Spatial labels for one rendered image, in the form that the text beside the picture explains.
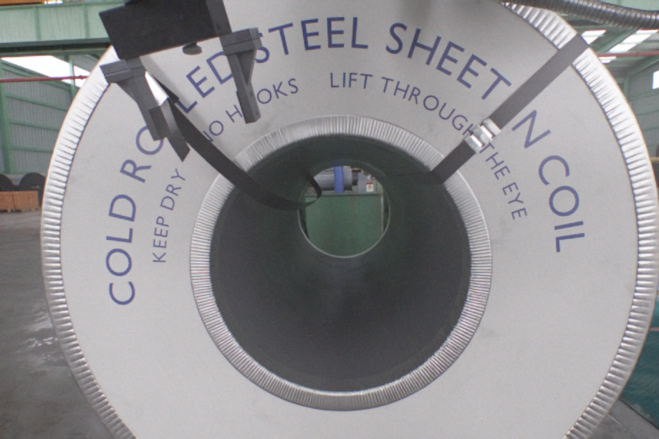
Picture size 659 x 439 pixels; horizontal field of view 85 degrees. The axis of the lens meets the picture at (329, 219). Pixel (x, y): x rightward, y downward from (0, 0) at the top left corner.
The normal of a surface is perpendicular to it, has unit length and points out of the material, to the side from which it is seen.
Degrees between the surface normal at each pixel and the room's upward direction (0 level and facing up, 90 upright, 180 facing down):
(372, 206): 90
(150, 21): 114
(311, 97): 90
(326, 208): 90
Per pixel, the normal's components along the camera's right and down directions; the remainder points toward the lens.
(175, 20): -0.11, 0.50
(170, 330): -0.05, 0.11
